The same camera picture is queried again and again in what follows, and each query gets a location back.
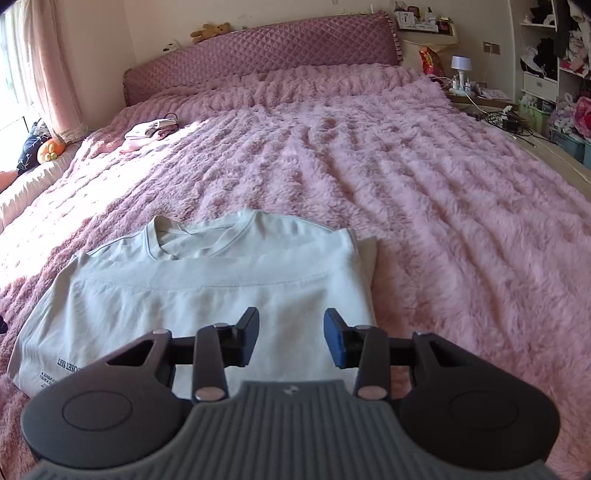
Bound small folded pink white clothes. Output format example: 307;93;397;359
120;115;180;154

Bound pink quilted headboard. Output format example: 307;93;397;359
124;11;400;107

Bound wooden bed frame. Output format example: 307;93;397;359
517;134;591;185

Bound cream headboard side shelf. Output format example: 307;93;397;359
396;18;462;47

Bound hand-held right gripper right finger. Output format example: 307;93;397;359
324;308;497;402

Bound tangle of black cables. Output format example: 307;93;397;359
480;108;532;137

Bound orange plush toy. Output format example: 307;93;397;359
37;136;65;163

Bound bright window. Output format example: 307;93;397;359
0;9;35;134

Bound pink curtain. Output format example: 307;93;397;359
9;0;88;144

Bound green plastic basket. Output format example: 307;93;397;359
518;97;552;137

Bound white table lamp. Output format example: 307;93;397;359
450;55;472;84

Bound wooden bedside table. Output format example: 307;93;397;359
445;85;520;112

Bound white open shelf unit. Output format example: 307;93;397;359
517;0;591;153

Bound navy floral pillow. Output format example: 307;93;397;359
17;119;54;174

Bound red snack bag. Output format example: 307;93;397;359
419;46;445;77

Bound white printed sweatshirt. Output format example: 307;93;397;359
7;209;378;400

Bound brown teddy bear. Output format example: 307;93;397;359
191;21;232;44

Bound teal storage bin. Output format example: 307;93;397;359
549;129;587;162

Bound white storage drawer box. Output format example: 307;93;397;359
523;71;557;104

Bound cream window seat cushion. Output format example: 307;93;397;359
0;141;84;227

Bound pile of pink red clothes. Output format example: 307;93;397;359
551;92;591;134

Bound pink fluffy blanket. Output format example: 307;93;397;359
0;62;591;480

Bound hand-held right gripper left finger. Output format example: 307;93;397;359
88;307;260;402

